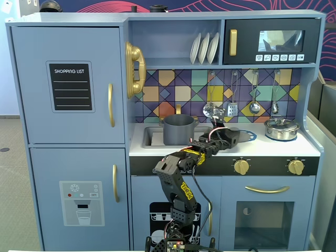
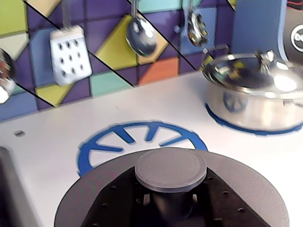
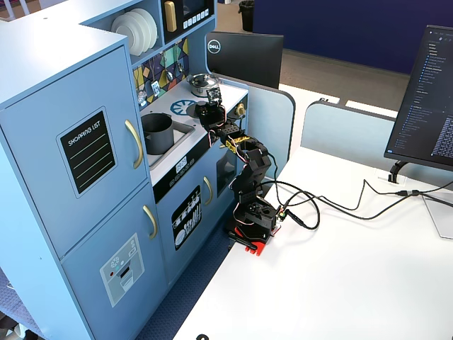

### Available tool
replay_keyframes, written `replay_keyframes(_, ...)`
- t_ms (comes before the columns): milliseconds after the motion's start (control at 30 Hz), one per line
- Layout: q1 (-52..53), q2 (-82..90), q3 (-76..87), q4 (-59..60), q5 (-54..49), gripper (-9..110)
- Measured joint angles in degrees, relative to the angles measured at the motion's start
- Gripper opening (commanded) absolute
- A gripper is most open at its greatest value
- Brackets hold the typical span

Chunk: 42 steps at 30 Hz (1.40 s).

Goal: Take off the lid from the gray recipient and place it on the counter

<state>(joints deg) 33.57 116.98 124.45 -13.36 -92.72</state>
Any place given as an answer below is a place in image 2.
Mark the blue burner print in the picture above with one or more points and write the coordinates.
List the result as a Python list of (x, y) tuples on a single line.
[(99, 146)]

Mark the shiny metal ladle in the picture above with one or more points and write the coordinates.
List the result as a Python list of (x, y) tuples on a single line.
[(6, 75)]

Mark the stainless steel pot lid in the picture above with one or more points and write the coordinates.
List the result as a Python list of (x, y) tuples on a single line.
[(248, 75)]

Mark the white perforated spatula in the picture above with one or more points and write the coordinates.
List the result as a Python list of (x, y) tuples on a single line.
[(71, 56)]

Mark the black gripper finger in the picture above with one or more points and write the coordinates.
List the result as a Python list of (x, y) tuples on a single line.
[(118, 205), (220, 205)]

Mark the shiny metal spoon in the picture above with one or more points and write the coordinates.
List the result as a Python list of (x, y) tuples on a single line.
[(141, 37)]

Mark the gray round lid with knob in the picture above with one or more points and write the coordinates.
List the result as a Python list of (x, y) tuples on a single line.
[(170, 168)]

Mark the black panel with white logo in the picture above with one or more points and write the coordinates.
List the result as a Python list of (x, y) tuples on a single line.
[(294, 28)]

